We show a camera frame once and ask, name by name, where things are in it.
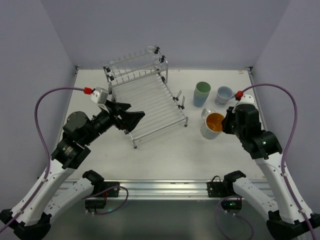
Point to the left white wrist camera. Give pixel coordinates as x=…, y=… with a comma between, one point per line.
x=99, y=96

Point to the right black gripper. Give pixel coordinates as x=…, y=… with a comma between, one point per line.
x=228, y=122

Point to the aluminium mounting rail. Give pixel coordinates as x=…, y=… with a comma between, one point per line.
x=163, y=190

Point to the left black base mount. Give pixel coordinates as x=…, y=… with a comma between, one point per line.
x=106, y=189

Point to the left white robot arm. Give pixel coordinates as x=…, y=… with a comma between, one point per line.
x=32, y=217

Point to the light blue cup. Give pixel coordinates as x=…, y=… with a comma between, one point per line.
x=199, y=100

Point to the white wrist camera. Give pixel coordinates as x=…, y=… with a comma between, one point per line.
x=99, y=96
x=242, y=98

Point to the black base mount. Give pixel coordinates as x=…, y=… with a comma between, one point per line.
x=106, y=189
x=219, y=188

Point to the right black controller box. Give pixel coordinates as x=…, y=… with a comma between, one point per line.
x=231, y=205

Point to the black controller box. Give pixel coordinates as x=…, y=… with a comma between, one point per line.
x=95, y=204
x=231, y=205

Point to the left black controller box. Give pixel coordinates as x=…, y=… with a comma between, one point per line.
x=95, y=204

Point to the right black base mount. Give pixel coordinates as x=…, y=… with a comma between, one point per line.
x=219, y=188

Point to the large glass mug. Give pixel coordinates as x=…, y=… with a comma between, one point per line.
x=211, y=125

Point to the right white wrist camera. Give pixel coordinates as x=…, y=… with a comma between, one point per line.
x=242, y=98

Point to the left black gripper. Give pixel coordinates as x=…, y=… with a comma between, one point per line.
x=116, y=116

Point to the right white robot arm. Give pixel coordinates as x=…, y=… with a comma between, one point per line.
x=287, y=215

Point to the green cup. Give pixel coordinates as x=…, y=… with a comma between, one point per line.
x=202, y=89

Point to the silver wire dish rack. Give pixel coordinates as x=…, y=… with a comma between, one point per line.
x=141, y=79

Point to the white ceramic mug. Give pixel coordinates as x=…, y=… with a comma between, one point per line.
x=223, y=95

